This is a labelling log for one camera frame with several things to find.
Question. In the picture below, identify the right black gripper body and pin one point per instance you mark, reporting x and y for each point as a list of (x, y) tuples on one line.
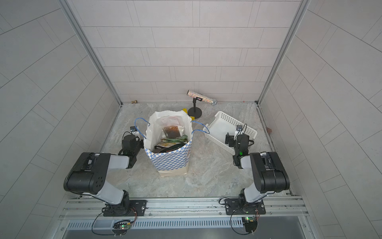
[(232, 144)]

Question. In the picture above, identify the blue checkered paper bag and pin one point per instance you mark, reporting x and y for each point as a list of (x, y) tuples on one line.
[(174, 163)]

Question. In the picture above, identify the right circuit board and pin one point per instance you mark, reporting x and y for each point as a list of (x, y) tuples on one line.
[(250, 224)]

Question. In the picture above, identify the green condiment packet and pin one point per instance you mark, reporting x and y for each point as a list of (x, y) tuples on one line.
[(180, 139)]

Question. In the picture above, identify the red condiment packet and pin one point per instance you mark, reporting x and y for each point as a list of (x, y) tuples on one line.
[(172, 127)]

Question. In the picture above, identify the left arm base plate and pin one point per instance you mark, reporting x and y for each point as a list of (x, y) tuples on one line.
[(131, 209)]

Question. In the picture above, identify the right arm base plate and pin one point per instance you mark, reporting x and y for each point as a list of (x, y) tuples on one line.
[(233, 206)]

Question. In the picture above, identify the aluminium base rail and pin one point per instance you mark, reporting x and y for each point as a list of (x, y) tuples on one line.
[(208, 207)]

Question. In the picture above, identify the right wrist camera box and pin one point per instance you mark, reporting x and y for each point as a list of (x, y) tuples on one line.
[(238, 131)]

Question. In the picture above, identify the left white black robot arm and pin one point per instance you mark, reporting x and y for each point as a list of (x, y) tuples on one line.
[(88, 178)]

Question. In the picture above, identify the circuit board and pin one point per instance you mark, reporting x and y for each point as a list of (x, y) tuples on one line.
[(121, 227), (250, 224)]

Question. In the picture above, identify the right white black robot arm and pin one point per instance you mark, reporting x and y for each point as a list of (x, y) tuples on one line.
[(269, 175)]

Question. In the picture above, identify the white perforated plastic basket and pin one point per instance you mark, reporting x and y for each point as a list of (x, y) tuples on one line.
[(221, 125)]

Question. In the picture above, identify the left circuit board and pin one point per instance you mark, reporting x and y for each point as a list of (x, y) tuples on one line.
[(121, 227)]

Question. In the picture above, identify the dark fish seasoning packet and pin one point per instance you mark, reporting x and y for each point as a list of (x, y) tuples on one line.
[(167, 147)]

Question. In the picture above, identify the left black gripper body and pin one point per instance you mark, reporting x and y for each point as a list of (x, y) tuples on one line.
[(139, 146)]

